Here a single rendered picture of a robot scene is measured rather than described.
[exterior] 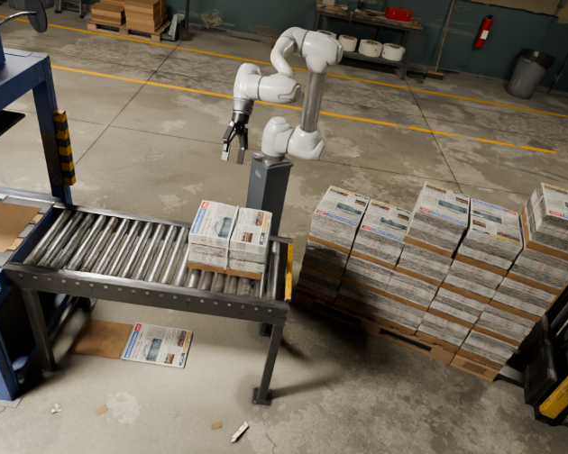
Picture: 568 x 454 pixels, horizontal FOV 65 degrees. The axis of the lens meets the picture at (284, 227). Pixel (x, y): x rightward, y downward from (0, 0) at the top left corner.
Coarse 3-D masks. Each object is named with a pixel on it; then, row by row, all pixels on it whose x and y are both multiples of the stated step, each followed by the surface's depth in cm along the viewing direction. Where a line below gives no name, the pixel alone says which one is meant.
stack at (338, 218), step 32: (352, 192) 301; (320, 224) 279; (352, 224) 272; (384, 224) 277; (320, 256) 292; (352, 256) 284; (384, 256) 275; (416, 256) 267; (320, 288) 308; (352, 288) 298; (384, 288) 289; (416, 288) 279; (480, 288) 263; (416, 320) 293; (448, 352) 297
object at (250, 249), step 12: (252, 216) 227; (264, 216) 229; (240, 228) 218; (252, 228) 220; (264, 228) 221; (240, 240) 211; (252, 240) 213; (264, 240) 214; (240, 252) 214; (252, 252) 213; (264, 252) 213; (240, 264) 219; (252, 264) 219; (264, 264) 221
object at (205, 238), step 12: (204, 204) 228; (216, 204) 230; (204, 216) 221; (216, 216) 223; (228, 216) 225; (192, 228) 213; (204, 228) 214; (216, 228) 216; (192, 240) 212; (204, 240) 211; (216, 240) 211; (192, 252) 217; (204, 252) 216; (216, 252) 216; (216, 264) 220
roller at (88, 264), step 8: (112, 224) 241; (104, 232) 234; (112, 232) 239; (104, 240) 231; (96, 248) 225; (104, 248) 230; (88, 256) 220; (96, 256) 222; (88, 264) 215; (88, 272) 213
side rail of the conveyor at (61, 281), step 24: (24, 264) 209; (48, 288) 211; (72, 288) 211; (96, 288) 210; (120, 288) 209; (144, 288) 208; (168, 288) 211; (192, 288) 213; (192, 312) 217; (216, 312) 216; (240, 312) 215; (264, 312) 214; (288, 312) 213
